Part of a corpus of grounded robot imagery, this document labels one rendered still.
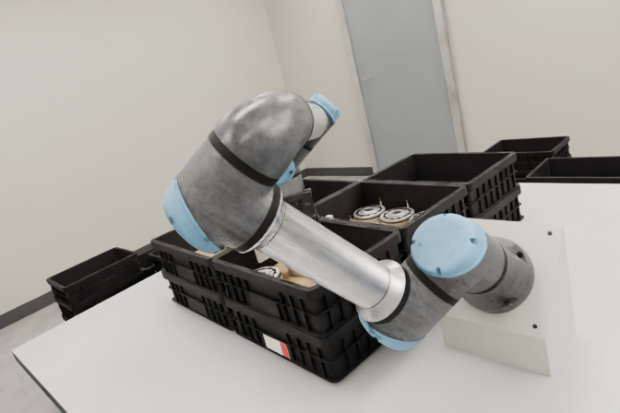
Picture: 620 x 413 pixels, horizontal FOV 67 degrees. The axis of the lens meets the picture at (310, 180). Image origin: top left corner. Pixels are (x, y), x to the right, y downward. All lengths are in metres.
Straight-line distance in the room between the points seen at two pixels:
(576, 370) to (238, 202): 0.71
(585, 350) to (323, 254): 0.58
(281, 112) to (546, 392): 0.68
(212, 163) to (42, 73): 3.80
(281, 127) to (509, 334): 0.61
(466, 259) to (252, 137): 0.41
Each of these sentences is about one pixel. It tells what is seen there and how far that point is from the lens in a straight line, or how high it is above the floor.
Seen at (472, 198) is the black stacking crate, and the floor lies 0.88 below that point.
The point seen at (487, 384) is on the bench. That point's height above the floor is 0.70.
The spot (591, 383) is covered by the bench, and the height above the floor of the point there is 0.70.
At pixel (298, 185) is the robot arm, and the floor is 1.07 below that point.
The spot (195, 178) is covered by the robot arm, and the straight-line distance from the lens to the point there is 0.64.
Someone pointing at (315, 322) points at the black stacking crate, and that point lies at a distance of 0.99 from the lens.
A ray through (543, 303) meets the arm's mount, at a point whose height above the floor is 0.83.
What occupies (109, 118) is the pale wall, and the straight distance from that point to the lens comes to 4.49.
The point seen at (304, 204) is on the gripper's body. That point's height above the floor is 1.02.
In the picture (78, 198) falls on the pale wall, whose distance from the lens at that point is 4.38.
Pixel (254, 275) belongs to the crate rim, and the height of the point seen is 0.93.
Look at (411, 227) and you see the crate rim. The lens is 1.14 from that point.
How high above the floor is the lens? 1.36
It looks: 14 degrees down
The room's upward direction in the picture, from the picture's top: 14 degrees counter-clockwise
